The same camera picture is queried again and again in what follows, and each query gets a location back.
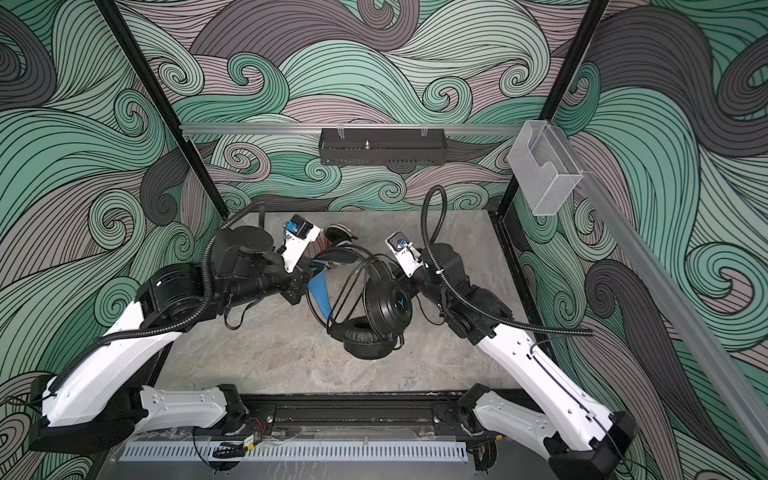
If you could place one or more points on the white slotted cable duct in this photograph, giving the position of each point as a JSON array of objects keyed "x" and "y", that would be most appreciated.
[{"x": 301, "y": 451}]

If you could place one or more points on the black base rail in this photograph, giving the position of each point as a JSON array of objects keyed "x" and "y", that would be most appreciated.
[{"x": 442, "y": 412}]

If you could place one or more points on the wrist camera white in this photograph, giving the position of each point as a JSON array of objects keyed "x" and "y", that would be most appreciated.
[
  {"x": 405, "y": 253},
  {"x": 298, "y": 234}
]

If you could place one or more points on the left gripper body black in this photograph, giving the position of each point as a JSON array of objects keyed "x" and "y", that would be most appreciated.
[{"x": 300, "y": 276}]

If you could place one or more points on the black blue headphones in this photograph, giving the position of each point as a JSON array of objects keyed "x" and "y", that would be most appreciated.
[{"x": 385, "y": 300}]

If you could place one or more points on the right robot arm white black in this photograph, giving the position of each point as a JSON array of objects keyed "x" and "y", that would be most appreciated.
[{"x": 579, "y": 437}]

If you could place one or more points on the aluminium rail back wall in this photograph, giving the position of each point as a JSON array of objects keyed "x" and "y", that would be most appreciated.
[{"x": 277, "y": 128}]

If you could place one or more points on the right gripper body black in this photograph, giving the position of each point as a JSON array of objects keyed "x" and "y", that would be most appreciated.
[{"x": 424, "y": 281}]

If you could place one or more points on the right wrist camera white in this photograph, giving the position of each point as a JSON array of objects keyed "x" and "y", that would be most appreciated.
[{"x": 405, "y": 253}]

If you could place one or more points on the clear plastic wall bin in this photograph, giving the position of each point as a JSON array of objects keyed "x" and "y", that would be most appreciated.
[{"x": 545, "y": 165}]

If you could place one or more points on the aluminium rail right wall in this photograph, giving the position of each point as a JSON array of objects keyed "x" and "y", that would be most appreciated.
[{"x": 727, "y": 378}]

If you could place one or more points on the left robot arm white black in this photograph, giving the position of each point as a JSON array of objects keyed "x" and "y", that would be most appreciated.
[{"x": 94, "y": 404}]

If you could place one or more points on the aluminium rail wall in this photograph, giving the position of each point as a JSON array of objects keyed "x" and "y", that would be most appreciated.
[
  {"x": 727, "y": 378},
  {"x": 277, "y": 128}
]

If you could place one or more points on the black perforated metal tray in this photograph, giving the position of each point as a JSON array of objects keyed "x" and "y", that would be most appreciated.
[{"x": 373, "y": 147}]

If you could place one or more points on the white black headphones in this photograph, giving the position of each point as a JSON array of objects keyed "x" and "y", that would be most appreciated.
[{"x": 333, "y": 236}]

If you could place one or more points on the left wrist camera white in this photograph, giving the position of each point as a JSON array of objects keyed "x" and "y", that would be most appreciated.
[{"x": 298, "y": 234}]

